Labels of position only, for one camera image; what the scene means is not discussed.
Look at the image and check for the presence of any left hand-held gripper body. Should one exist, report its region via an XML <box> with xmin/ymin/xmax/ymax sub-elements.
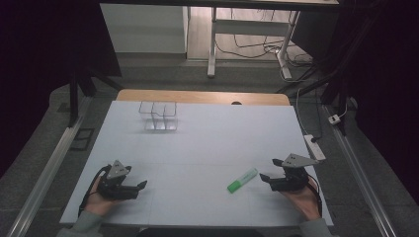
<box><xmin>97</xmin><ymin>160</ymin><xmax>139</xmax><ymax>200</ymax></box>

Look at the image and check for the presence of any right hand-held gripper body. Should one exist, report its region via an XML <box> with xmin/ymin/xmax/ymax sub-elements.
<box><xmin>270</xmin><ymin>152</ymin><xmax>320</xmax><ymax>193</ymax></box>

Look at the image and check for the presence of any green highlighter pen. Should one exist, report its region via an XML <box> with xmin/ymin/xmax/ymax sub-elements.
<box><xmin>226</xmin><ymin>167</ymin><xmax>259</xmax><ymax>195</ymax></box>

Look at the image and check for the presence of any clear acrylic organizer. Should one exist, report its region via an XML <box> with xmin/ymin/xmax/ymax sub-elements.
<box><xmin>138</xmin><ymin>101</ymin><xmax>179</xmax><ymax>132</ymax></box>

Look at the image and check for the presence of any person's left hand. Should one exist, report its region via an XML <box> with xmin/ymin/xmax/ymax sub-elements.
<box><xmin>83</xmin><ymin>177</ymin><xmax>117</xmax><ymax>217</ymax></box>

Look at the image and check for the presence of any person's right hand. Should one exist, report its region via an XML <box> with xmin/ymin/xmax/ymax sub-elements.
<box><xmin>280</xmin><ymin>176</ymin><xmax>322</xmax><ymax>222</ymax></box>

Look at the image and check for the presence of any white power strip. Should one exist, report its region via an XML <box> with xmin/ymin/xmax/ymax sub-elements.
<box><xmin>303</xmin><ymin>133</ymin><xmax>327</xmax><ymax>162</ymax></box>

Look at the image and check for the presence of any black metal stand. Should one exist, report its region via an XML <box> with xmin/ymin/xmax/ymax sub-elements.
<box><xmin>276</xmin><ymin>63</ymin><xmax>352</xmax><ymax>136</ymax></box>
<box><xmin>67</xmin><ymin>63</ymin><xmax>125</xmax><ymax>128</ymax></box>

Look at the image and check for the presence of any white cabinet panel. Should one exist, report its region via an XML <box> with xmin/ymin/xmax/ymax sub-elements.
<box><xmin>100</xmin><ymin>3</ymin><xmax>190</xmax><ymax>54</ymax></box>

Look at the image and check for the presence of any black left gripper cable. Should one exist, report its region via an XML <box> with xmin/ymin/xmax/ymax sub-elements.
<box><xmin>78</xmin><ymin>164</ymin><xmax>112</xmax><ymax>217</ymax></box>

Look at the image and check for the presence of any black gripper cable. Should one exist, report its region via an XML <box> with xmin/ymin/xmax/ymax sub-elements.
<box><xmin>306</xmin><ymin>174</ymin><xmax>324</xmax><ymax>218</ymax></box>
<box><xmin>78</xmin><ymin>164</ymin><xmax>112</xmax><ymax>217</ymax></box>

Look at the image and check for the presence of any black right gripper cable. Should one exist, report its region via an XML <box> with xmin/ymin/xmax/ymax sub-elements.
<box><xmin>306</xmin><ymin>174</ymin><xmax>324</xmax><ymax>218</ymax></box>

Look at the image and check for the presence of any white power cable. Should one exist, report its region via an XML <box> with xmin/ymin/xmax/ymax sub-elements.
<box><xmin>294</xmin><ymin>86</ymin><xmax>312</xmax><ymax>136</ymax></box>

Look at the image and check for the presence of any black floor frame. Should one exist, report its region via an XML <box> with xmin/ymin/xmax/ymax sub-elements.
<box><xmin>69</xmin><ymin>127</ymin><xmax>96</xmax><ymax>152</ymax></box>

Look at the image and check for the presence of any aluminium rail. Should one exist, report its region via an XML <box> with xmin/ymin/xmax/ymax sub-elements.
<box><xmin>6</xmin><ymin>95</ymin><xmax>94</xmax><ymax>237</ymax></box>
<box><xmin>321</xmin><ymin>104</ymin><xmax>400</xmax><ymax>237</ymax></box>

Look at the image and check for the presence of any tangle of floor cables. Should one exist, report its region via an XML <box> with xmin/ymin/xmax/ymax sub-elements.
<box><xmin>215</xmin><ymin>8</ymin><xmax>314</xmax><ymax>84</ymax></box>

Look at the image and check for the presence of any white desk frame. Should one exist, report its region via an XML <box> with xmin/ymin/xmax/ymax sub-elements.
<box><xmin>207</xmin><ymin>6</ymin><xmax>301</xmax><ymax>80</ymax></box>

